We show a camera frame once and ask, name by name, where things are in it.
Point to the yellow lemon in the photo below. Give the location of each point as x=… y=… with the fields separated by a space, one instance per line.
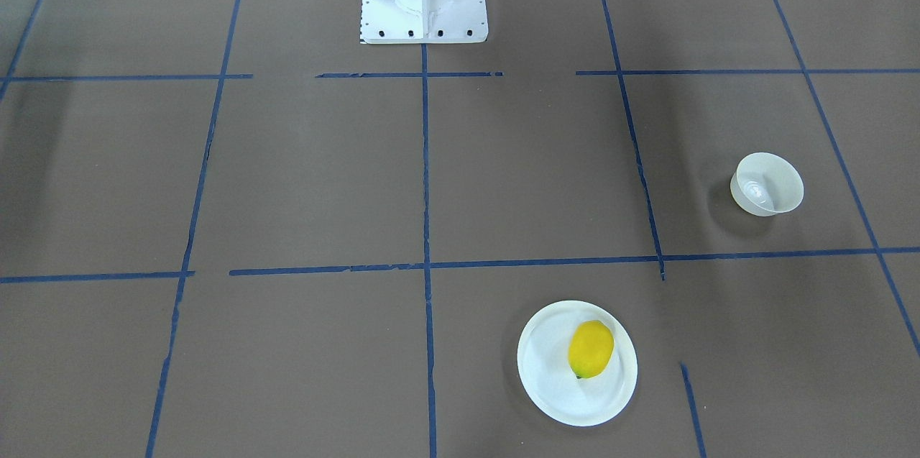
x=590 y=349

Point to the white small bowl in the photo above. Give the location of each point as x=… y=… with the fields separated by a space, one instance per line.
x=764 y=184

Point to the white round plate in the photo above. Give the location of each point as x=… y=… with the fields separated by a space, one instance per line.
x=549 y=381

